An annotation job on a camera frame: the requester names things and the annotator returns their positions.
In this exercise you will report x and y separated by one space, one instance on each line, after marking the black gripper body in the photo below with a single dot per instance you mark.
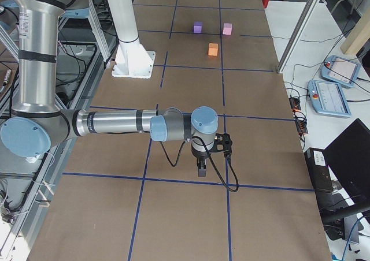
200 156

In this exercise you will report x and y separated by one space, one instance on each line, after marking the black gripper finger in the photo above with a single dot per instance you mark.
203 168
199 167

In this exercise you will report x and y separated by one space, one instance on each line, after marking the orange foam cube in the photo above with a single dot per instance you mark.
213 49

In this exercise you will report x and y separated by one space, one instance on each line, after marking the black power strip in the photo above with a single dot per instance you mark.
298 115

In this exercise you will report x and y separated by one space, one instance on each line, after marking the brown paper table cover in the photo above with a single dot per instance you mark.
125 197

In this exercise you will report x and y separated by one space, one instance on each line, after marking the black computer box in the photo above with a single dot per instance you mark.
318 170

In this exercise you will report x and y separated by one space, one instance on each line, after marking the pink foam cube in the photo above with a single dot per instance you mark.
227 29

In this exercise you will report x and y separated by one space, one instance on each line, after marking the purple foam cube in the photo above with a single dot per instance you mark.
197 27

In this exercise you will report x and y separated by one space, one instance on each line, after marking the near blue teach pendant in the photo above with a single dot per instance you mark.
328 98

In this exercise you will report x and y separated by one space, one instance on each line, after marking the blue teach pendant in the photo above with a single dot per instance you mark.
340 70
328 98

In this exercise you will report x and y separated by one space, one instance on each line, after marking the black monitor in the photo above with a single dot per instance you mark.
348 158

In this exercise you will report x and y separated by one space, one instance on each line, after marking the far blue teach pendant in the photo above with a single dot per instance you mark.
340 70

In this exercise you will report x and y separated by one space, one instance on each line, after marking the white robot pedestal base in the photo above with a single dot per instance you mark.
132 59

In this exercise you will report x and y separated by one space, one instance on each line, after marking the aluminium frame post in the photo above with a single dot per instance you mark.
297 33

